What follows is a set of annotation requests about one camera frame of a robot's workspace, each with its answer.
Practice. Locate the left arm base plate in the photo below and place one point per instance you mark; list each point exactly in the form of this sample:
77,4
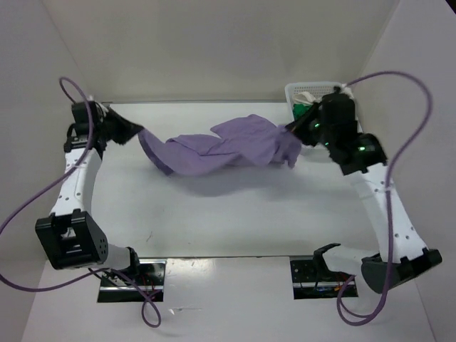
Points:
151,280

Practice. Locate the purple t shirt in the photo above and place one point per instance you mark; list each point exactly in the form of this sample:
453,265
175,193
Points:
246,141

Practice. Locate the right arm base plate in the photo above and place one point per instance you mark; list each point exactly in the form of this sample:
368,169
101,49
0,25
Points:
309,284

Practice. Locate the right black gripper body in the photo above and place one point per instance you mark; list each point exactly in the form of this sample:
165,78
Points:
315,127

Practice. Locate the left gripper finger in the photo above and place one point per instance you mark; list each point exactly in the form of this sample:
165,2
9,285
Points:
118,121
123,134

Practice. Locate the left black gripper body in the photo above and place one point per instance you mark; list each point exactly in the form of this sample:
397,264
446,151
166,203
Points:
105,127

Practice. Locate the white plastic basket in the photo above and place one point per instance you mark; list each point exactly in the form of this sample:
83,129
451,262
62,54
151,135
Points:
335,138

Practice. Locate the green t shirt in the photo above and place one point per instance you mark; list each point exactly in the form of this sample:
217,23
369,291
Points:
299,110

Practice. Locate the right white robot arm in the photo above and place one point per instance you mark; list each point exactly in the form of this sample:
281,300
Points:
402,254

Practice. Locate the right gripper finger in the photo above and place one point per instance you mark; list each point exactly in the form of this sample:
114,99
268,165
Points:
298,127
307,140

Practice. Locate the white t shirt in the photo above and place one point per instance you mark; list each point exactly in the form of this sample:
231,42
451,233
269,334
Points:
310,92

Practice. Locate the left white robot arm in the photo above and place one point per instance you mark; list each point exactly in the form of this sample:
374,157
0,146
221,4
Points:
70,236

